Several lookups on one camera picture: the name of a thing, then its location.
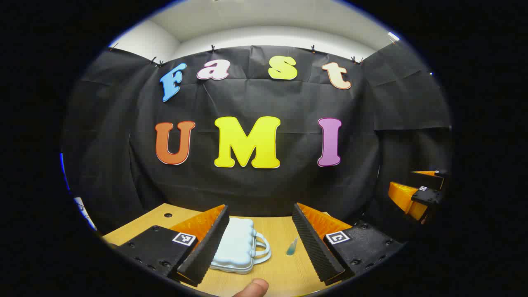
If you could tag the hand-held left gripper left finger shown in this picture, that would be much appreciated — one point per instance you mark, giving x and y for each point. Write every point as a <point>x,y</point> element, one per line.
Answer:
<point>208,247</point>

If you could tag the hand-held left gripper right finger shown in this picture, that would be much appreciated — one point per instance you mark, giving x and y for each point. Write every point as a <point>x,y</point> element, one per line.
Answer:
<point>315,247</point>

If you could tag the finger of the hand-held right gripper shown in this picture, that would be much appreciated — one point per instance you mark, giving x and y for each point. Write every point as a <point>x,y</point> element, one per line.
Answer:
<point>429,179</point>
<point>406,198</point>

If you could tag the small clear teal bottle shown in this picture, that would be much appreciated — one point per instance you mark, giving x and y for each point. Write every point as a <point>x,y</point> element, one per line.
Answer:
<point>292,246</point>

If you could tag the light blue suitcase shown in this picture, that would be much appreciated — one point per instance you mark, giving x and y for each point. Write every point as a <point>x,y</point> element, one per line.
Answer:
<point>237,247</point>

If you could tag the black backdrop cloth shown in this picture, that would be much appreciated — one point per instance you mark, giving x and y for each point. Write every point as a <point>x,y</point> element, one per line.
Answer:
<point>268,185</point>

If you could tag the ceiling light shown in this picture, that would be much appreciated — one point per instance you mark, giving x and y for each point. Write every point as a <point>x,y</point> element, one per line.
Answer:
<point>393,36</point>

